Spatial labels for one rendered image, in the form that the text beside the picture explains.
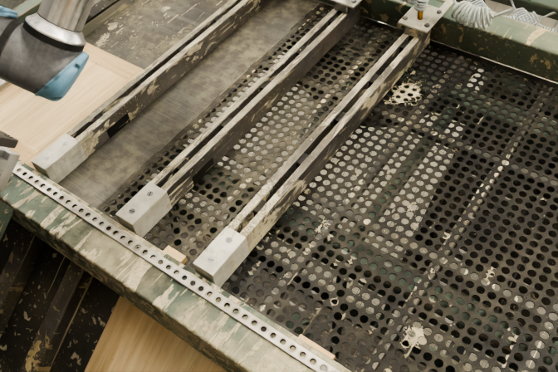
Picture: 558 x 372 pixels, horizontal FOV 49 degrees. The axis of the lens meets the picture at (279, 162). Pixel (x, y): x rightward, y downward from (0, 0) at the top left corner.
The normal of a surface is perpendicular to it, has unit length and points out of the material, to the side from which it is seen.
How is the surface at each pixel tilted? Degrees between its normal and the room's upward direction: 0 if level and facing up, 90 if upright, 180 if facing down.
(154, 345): 90
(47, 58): 104
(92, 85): 54
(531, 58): 144
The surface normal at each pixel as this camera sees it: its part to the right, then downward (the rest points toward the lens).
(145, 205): -0.07, -0.66
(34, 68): 0.07, 0.36
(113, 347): -0.40, -0.16
